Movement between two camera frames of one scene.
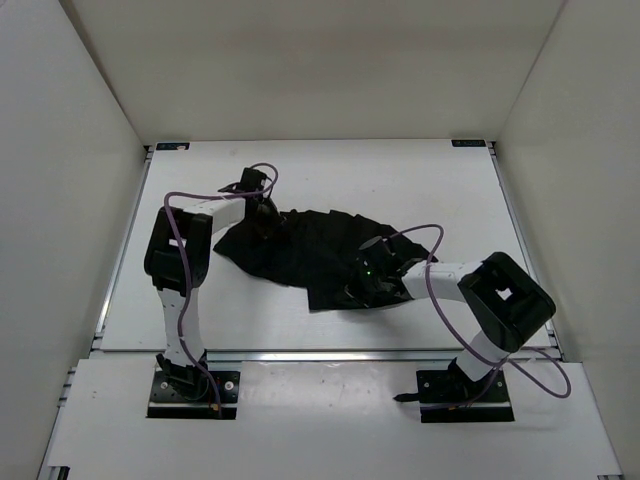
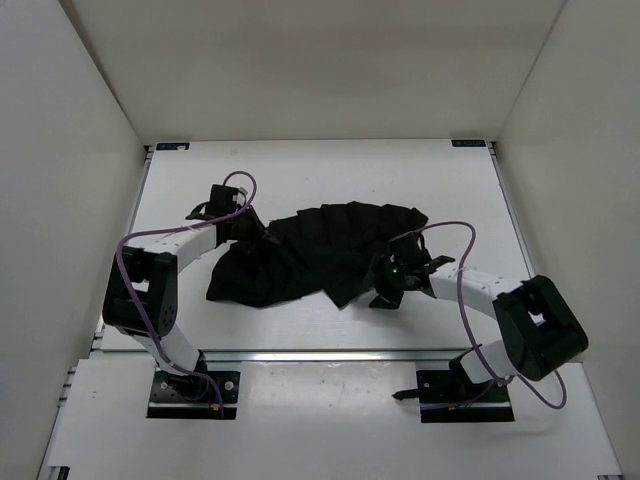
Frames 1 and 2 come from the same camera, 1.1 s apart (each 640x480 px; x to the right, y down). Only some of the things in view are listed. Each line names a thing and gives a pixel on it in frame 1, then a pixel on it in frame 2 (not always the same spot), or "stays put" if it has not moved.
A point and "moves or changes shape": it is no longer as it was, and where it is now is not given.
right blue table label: x=468 y=143 stays put
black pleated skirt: x=314 y=252 moves or changes shape
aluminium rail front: x=153 y=356 stays put
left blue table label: x=172 y=145 stays put
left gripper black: x=276 y=223 → x=259 y=239
